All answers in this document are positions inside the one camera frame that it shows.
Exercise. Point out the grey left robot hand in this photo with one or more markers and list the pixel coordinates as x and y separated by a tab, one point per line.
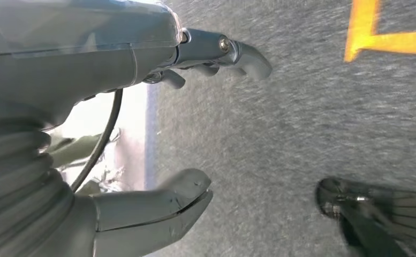
69	53

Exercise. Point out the yellow floor tape square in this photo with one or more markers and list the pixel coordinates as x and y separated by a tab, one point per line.
362	21

